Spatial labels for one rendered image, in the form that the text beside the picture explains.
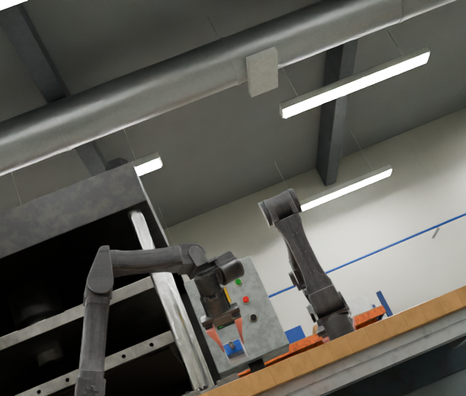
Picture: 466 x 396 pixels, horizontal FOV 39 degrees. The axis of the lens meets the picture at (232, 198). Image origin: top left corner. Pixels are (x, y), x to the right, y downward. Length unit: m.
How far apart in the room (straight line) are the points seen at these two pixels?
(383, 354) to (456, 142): 8.66
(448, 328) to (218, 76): 4.24
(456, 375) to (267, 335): 1.06
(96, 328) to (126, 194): 1.28
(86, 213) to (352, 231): 6.66
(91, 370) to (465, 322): 0.81
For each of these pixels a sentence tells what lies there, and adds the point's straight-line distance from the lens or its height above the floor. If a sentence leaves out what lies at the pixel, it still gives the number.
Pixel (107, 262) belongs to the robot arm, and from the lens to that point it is 1.64.
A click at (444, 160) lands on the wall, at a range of 9.81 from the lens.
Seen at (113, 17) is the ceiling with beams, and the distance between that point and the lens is 5.62.
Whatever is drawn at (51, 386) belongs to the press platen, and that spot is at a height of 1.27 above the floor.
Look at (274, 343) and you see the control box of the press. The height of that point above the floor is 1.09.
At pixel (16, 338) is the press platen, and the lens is 2.87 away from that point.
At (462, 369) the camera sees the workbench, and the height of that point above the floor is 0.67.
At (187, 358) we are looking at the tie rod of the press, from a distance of 2.57.
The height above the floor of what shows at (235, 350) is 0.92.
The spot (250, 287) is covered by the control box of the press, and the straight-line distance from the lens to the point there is 2.75.
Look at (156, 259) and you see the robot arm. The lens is 1.68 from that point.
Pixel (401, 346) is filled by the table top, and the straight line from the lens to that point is 1.43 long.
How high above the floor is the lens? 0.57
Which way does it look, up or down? 24 degrees up
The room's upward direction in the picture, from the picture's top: 24 degrees counter-clockwise
